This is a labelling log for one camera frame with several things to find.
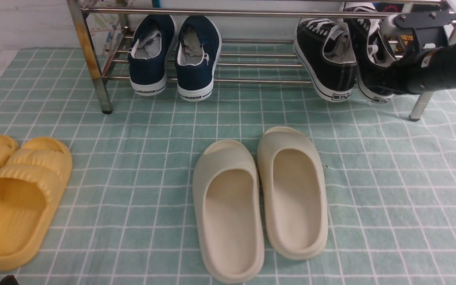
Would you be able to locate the map paper behind rack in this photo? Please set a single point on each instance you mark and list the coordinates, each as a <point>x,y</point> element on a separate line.
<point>105,30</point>

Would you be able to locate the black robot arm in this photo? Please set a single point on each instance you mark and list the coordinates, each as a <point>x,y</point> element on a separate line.
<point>429,60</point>

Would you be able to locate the green checkered cloth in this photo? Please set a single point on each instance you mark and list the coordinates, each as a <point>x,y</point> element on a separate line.
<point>127,216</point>

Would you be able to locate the black canvas sneaker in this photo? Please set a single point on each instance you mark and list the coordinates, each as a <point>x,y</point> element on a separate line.
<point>373,54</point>
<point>324,47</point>

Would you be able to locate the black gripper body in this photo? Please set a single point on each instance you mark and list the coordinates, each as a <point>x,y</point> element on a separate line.
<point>426,27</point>

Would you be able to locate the cream slipper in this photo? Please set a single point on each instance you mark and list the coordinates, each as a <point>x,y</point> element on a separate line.
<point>295,200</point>
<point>225,189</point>

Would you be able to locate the metal shoe rack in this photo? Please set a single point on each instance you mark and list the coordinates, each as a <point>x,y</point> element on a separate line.
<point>114,66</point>

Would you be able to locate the left navy canvas sneaker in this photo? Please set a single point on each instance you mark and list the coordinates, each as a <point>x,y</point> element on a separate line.
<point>153,40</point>

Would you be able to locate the right navy canvas sneaker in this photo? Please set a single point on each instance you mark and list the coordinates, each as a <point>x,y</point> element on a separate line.
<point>197,55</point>

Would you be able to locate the right yellow slipper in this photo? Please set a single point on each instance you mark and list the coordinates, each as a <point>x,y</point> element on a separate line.
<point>32,183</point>

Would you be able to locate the navy canvas sneaker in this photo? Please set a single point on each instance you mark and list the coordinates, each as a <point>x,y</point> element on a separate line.
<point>153,40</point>
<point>197,55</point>

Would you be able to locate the left cream slipper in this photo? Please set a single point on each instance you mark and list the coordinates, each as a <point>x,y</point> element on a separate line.
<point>225,189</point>

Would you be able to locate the right cream slipper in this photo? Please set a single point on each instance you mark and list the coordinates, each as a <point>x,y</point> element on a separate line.
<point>295,200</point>

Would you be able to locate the dark image processing book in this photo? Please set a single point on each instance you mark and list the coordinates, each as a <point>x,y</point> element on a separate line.
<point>404,39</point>

